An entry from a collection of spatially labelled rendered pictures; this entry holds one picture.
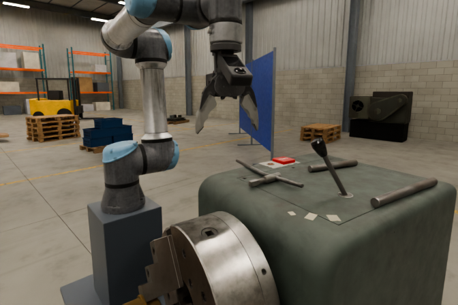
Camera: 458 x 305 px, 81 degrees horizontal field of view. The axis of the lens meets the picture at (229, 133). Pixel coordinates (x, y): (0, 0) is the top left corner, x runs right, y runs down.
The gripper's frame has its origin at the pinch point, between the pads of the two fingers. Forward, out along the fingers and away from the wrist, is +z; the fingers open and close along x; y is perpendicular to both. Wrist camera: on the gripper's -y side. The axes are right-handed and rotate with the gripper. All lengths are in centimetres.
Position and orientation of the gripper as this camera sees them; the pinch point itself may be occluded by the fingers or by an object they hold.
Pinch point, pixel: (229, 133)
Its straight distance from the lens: 62.2
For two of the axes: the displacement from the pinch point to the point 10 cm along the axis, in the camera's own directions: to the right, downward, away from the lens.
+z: 0.0, 9.9, 1.5
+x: -9.4, 0.5, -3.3
